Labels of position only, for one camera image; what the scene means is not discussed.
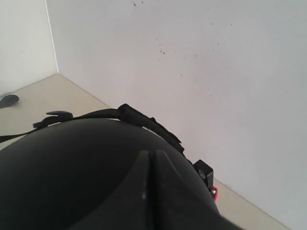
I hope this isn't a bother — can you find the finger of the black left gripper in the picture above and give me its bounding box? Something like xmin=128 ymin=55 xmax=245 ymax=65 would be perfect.
xmin=0 ymin=94 xmax=19 ymax=109

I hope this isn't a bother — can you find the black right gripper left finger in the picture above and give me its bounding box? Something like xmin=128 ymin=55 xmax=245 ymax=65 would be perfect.
xmin=70 ymin=151 xmax=150 ymax=230

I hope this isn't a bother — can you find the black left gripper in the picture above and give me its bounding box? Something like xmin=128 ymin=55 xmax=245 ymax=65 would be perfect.
xmin=193 ymin=160 xmax=218 ymax=202

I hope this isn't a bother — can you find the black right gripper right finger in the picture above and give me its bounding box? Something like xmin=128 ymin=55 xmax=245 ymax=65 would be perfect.
xmin=151 ymin=150 xmax=239 ymax=230

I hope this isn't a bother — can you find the black helmet with tinted visor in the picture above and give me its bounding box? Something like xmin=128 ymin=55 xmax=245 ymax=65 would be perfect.
xmin=0 ymin=104 xmax=193 ymax=230

